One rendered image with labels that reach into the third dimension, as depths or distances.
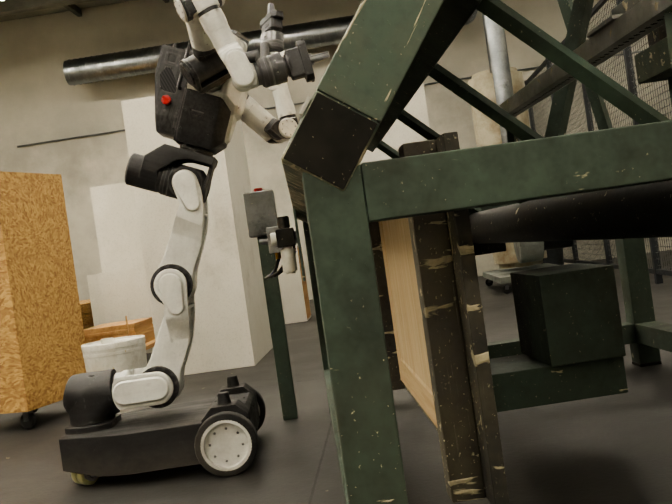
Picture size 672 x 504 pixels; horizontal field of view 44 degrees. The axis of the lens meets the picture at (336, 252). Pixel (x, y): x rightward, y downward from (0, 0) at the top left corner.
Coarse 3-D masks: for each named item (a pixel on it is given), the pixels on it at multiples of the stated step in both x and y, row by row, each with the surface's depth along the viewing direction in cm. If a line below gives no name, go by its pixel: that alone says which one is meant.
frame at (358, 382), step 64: (640, 128) 127; (320, 192) 125; (384, 192) 125; (448, 192) 126; (512, 192) 126; (576, 192) 127; (640, 192) 162; (320, 256) 125; (448, 256) 144; (640, 256) 341; (320, 320) 336; (384, 320) 258; (448, 320) 144; (576, 320) 216; (640, 320) 341; (384, 384) 125; (448, 384) 144; (512, 384) 217; (576, 384) 218; (384, 448) 125; (448, 448) 144
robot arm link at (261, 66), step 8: (248, 56) 239; (256, 56) 240; (264, 56) 240; (256, 64) 240; (264, 64) 238; (256, 72) 239; (264, 72) 238; (232, 80) 242; (256, 80) 239; (264, 80) 239; (272, 80) 239; (240, 88) 240; (248, 88) 241
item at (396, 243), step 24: (384, 240) 238; (408, 240) 185; (384, 264) 245; (408, 264) 191; (408, 288) 197; (408, 312) 204; (408, 336) 212; (408, 360) 220; (408, 384) 226; (432, 408) 182
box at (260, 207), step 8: (256, 192) 332; (264, 192) 332; (272, 192) 332; (248, 200) 332; (256, 200) 332; (264, 200) 332; (272, 200) 332; (248, 208) 332; (256, 208) 332; (264, 208) 332; (272, 208) 332; (248, 216) 332; (256, 216) 332; (264, 216) 332; (272, 216) 332; (248, 224) 332; (256, 224) 332; (264, 224) 332; (272, 224) 332; (256, 232) 332; (264, 232) 332
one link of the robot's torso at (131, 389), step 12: (120, 372) 287; (132, 372) 293; (156, 372) 279; (120, 384) 277; (132, 384) 278; (144, 384) 278; (156, 384) 278; (168, 384) 279; (120, 396) 277; (132, 396) 278; (144, 396) 278; (156, 396) 278; (168, 396) 279; (120, 408) 278; (132, 408) 279
